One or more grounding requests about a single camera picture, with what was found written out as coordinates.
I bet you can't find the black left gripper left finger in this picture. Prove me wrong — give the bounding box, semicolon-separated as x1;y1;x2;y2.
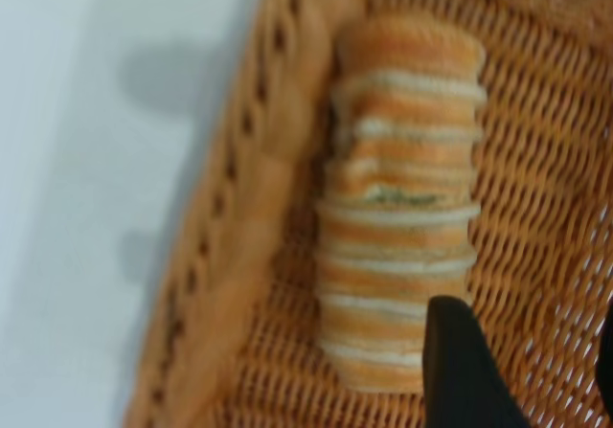
420;295;534;428

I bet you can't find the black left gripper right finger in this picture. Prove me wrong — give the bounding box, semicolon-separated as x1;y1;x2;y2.
595;321;613;428

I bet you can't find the striped orange bread roll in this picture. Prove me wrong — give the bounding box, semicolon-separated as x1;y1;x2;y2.
313;14;488;395

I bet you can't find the orange woven wicker basket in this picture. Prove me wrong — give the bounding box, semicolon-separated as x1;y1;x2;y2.
123;0;613;428

